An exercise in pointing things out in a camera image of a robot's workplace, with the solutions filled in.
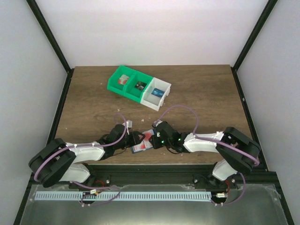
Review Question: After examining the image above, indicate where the blue leather card holder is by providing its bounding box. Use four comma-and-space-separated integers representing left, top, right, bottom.
131, 129, 154, 154

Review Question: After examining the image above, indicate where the white storage bin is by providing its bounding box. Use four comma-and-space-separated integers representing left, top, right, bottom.
140, 77, 171, 111

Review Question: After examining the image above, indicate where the black frame post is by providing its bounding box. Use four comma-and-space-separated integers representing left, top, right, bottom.
25, 0, 71, 73
232, 0, 278, 71

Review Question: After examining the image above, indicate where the light blue slotted cable duct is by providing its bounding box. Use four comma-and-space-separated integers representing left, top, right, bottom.
34, 191, 211, 202

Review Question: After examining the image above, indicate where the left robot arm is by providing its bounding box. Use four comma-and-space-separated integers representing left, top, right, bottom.
29, 123, 145, 189

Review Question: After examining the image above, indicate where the left black frame post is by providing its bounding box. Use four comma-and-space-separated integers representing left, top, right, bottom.
25, 0, 71, 73

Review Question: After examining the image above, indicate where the red white credit card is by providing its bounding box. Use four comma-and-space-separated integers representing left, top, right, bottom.
143, 129, 154, 149

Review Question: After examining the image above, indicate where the green double storage bin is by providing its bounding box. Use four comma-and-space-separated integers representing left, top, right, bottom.
107, 65, 153, 103

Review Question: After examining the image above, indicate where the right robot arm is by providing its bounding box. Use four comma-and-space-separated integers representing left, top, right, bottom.
150, 120, 261, 189

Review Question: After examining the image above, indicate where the right black frame post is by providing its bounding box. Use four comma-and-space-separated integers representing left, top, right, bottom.
232, 0, 278, 71

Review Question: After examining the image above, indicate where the black card in bin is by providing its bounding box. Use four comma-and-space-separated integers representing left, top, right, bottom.
135, 81, 147, 91

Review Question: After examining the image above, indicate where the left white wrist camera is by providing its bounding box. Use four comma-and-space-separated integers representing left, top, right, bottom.
123, 120, 132, 135

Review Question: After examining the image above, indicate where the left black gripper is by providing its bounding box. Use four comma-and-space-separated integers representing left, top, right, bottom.
114, 132, 146, 150

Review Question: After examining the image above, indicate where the black aluminium frame rail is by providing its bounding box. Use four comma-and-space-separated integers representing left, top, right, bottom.
30, 164, 278, 190

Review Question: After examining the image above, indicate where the blue card in bin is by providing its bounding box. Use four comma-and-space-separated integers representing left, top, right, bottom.
151, 88, 165, 98

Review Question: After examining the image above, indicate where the red white card in bin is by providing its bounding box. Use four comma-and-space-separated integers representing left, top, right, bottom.
118, 75, 129, 85

